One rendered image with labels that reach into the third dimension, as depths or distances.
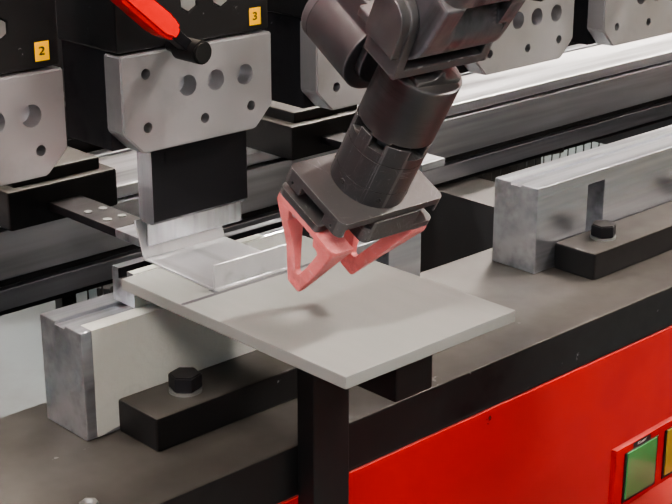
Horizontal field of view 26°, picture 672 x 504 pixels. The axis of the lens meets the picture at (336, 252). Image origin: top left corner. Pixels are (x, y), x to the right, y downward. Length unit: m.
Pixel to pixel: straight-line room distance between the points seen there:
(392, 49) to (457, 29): 0.04
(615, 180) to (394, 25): 0.75
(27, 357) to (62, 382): 2.38
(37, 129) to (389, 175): 0.26
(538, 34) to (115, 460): 0.60
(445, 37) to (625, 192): 0.76
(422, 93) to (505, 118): 0.92
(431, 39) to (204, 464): 0.41
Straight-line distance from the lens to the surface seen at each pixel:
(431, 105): 0.97
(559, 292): 1.51
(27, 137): 1.08
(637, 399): 1.56
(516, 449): 1.41
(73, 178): 1.39
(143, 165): 1.20
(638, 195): 1.68
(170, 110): 1.15
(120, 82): 1.12
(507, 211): 1.56
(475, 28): 0.94
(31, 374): 3.50
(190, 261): 1.22
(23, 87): 1.07
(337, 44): 1.01
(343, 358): 1.03
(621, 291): 1.53
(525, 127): 1.92
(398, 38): 0.92
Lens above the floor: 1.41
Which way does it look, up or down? 20 degrees down
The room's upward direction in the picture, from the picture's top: straight up
